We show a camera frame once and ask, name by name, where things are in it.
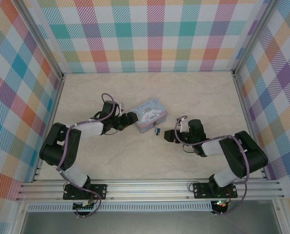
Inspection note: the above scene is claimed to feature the small electronics board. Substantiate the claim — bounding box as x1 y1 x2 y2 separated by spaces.
72 200 97 211

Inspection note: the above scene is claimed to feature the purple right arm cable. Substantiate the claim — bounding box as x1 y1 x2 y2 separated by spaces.
175 116 249 216

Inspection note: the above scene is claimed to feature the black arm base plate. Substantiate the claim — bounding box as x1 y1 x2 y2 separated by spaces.
62 183 108 201
192 181 239 199

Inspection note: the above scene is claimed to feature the blue cartoon tin box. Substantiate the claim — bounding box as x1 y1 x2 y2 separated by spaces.
134 97 168 135

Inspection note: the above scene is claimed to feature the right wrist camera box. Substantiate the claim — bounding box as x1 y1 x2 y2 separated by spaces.
179 117 189 133

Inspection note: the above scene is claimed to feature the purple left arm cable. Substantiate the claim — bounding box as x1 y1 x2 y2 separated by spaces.
56 93 118 218

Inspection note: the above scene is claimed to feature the grey metal panel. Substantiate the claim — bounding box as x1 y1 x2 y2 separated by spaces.
20 210 284 234

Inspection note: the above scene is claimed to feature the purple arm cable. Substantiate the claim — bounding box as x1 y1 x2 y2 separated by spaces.
56 93 118 218
175 116 249 216

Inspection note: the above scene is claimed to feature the aluminium side rail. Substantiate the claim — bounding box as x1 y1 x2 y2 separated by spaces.
31 73 65 184
232 72 270 180

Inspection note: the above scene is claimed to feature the electronics board with LED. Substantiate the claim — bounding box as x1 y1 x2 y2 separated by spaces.
211 199 228 211

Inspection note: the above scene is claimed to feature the aluminium mounting rail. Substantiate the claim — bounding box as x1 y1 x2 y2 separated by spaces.
15 178 285 202

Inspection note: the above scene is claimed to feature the white slotted cable duct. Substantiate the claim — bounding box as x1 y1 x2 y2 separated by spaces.
27 200 213 213

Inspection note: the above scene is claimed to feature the aluminium frame post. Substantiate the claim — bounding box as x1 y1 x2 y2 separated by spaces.
231 0 281 76
13 0 65 80

